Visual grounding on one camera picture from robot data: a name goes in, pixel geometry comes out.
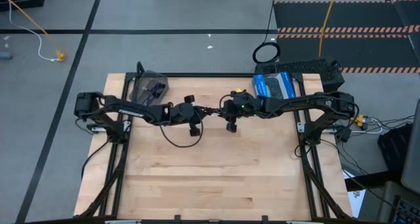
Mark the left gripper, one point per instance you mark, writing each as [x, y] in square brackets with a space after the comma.
[183, 114]

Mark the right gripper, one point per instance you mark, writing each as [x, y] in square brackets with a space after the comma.
[241, 105]

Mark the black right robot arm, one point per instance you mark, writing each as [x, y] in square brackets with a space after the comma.
[295, 102]

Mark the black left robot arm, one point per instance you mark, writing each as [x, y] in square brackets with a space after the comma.
[131, 107]

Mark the blue cardboard box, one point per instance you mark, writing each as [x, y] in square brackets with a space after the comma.
[274, 85]

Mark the black perforated case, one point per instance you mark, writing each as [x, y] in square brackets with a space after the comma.
[328, 73]

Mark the yellow power connector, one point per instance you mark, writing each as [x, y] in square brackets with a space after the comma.
[359, 120]

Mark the black hazard-striped floor mat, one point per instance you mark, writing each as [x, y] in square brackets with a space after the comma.
[348, 17]

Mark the white paper sheet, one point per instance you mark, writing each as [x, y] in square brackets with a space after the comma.
[356, 197]

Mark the black equipment box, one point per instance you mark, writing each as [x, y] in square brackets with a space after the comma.
[393, 148]

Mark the grey monitor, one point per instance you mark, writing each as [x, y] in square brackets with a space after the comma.
[413, 151]

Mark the keyboard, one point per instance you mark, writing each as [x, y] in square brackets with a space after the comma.
[407, 212]

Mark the black aluminium table frame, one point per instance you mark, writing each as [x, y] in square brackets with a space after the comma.
[213, 75]

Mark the black frame clip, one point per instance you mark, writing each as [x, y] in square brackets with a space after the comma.
[265, 219]
[177, 219]

